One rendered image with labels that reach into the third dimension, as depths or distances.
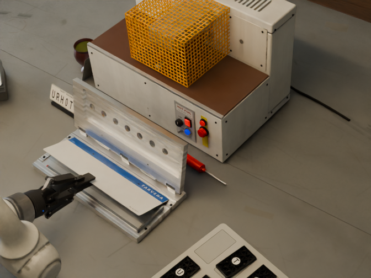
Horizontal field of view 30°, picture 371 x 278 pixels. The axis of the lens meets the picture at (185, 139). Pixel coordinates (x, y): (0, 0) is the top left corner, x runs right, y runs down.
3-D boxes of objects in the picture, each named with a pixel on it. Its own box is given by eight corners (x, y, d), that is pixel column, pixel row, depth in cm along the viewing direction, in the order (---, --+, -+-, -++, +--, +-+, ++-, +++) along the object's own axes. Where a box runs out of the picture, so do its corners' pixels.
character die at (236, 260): (215, 267, 182) (215, 265, 182) (244, 247, 186) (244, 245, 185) (227, 279, 180) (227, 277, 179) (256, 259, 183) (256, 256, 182)
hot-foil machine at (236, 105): (94, 89, 234) (75, -5, 207) (173, 30, 254) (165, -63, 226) (276, 198, 198) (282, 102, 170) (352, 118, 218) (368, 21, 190)
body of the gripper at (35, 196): (17, 187, 181) (44, 176, 187) (15, 213, 185) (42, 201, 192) (36, 201, 177) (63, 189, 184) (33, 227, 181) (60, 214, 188)
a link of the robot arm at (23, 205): (-5, 220, 181) (14, 212, 186) (18, 238, 177) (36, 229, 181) (-2, 192, 177) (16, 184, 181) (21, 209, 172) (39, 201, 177)
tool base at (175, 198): (33, 169, 211) (30, 160, 209) (82, 129, 221) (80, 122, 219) (137, 243, 190) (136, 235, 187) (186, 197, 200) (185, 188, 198)
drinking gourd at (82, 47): (103, 62, 244) (99, 37, 236) (99, 78, 238) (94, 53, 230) (79, 61, 245) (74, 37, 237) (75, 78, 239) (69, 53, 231)
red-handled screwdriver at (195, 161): (178, 160, 210) (177, 154, 208) (184, 155, 211) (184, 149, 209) (222, 190, 201) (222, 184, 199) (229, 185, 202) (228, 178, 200)
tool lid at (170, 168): (72, 79, 206) (77, 76, 207) (74, 129, 218) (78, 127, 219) (184, 146, 185) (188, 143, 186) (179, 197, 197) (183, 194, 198)
